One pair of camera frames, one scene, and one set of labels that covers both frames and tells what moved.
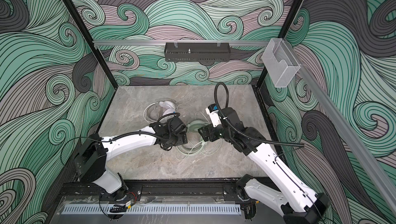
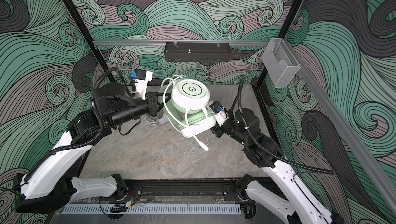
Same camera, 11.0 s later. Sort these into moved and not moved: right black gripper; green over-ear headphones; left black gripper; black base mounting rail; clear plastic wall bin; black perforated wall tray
Moved: right black gripper; green over-ear headphones; left black gripper
Not moved: black base mounting rail; clear plastic wall bin; black perforated wall tray
